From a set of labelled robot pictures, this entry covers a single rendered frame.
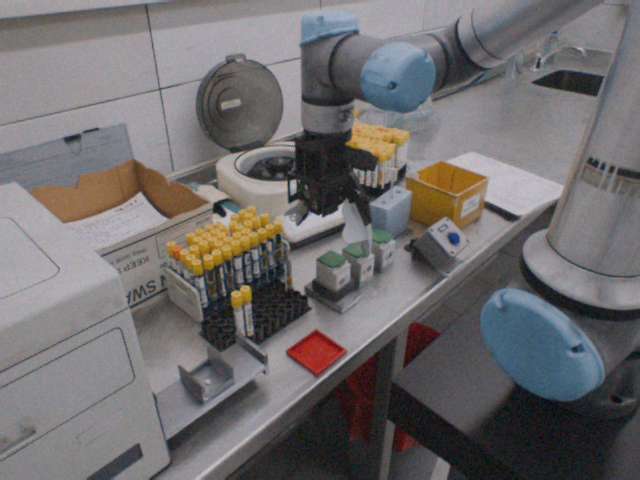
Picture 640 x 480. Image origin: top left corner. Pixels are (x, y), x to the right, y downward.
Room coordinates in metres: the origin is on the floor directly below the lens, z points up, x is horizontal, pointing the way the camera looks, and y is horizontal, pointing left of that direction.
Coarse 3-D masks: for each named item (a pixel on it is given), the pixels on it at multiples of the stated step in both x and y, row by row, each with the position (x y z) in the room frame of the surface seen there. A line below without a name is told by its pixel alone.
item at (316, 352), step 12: (312, 336) 0.59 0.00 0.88; (324, 336) 0.58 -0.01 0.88; (288, 348) 0.55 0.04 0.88; (300, 348) 0.56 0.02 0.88; (312, 348) 0.56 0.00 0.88; (324, 348) 0.56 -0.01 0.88; (336, 348) 0.56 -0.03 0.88; (300, 360) 0.53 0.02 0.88; (312, 360) 0.53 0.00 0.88; (324, 360) 0.53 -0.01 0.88; (336, 360) 0.53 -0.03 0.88; (312, 372) 0.51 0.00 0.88
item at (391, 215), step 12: (396, 192) 0.91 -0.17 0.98; (408, 192) 0.91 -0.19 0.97; (372, 204) 0.85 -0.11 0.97; (384, 204) 0.85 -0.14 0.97; (396, 204) 0.86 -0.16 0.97; (408, 204) 0.90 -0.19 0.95; (372, 216) 0.85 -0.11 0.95; (384, 216) 0.84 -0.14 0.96; (396, 216) 0.87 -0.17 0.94; (408, 216) 0.91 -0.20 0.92; (372, 228) 0.85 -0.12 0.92; (384, 228) 0.83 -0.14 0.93; (396, 228) 0.87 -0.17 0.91; (396, 240) 0.86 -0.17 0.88
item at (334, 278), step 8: (320, 264) 0.69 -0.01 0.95; (344, 264) 0.69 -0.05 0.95; (320, 272) 0.69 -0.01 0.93; (328, 272) 0.67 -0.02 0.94; (336, 272) 0.67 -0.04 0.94; (344, 272) 0.68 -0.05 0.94; (320, 280) 0.69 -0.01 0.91; (328, 280) 0.67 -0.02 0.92; (336, 280) 0.66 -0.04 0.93; (344, 280) 0.68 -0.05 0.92; (336, 288) 0.66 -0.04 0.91
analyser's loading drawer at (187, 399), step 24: (240, 336) 0.53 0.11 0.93; (216, 360) 0.48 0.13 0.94; (240, 360) 0.50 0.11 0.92; (264, 360) 0.49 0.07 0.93; (192, 384) 0.44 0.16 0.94; (216, 384) 0.45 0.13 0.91; (240, 384) 0.46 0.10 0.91; (168, 408) 0.41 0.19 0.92; (192, 408) 0.41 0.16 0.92; (168, 432) 0.38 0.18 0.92
